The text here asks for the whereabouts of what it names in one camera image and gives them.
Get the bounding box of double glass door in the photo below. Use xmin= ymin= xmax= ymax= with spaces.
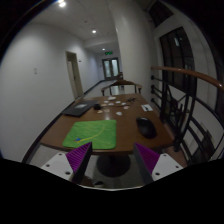
xmin=102 ymin=58 xmax=120 ymax=80

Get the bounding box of white card on table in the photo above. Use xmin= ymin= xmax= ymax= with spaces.
xmin=141 ymin=104 xmax=153 ymax=112

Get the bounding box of wooden armchair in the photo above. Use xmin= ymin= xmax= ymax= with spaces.
xmin=101 ymin=79 xmax=143 ymax=97

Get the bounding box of dark closed laptop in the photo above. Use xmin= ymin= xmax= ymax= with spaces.
xmin=63 ymin=100 xmax=98 ymax=117

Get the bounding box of green mouse pad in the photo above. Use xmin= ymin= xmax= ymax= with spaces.
xmin=62 ymin=120 xmax=117 ymax=150

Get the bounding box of white side door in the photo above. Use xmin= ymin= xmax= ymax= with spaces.
xmin=66 ymin=52 xmax=83 ymax=99

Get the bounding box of black computer mouse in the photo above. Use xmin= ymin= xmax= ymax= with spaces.
xmin=136 ymin=117 xmax=157 ymax=139

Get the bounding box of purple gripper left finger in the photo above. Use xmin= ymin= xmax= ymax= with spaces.
xmin=40 ymin=141 xmax=94 ymax=185

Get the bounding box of green exit sign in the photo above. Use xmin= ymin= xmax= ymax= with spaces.
xmin=105 ymin=51 xmax=113 ymax=55

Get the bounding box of round table pedestal base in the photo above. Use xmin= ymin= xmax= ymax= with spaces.
xmin=97 ymin=155 xmax=131 ymax=177

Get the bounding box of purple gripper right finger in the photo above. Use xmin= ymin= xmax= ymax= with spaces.
xmin=133 ymin=142 xmax=184 ymax=186

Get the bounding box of small black cup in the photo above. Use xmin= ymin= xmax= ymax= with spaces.
xmin=94 ymin=104 xmax=101 ymax=110

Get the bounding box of wooden balcony handrail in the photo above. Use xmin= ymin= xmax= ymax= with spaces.
xmin=151 ymin=66 xmax=224 ymax=92

